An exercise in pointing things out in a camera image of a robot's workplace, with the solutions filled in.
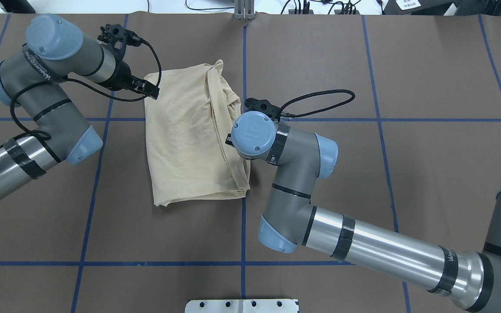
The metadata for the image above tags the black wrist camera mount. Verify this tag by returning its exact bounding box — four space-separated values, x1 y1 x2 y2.
244 98 281 121
97 24 146 62

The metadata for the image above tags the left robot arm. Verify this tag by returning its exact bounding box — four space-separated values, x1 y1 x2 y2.
0 13 159 200

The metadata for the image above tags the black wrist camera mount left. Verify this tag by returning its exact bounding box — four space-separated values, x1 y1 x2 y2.
97 24 146 62

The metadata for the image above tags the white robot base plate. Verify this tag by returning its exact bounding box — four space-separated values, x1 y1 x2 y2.
184 299 300 313

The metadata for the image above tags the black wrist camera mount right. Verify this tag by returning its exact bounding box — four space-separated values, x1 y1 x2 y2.
244 98 281 121

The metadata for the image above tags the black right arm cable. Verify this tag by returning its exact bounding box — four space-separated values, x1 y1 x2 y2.
279 89 356 119

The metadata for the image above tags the aluminium frame post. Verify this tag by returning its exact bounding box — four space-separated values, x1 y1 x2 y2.
234 0 256 20

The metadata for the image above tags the cream long-sleeve printed shirt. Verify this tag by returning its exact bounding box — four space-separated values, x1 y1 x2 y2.
144 60 251 207

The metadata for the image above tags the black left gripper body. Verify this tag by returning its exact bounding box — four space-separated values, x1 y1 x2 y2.
111 61 147 93

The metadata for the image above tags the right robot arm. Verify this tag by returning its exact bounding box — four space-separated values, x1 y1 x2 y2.
230 112 501 313

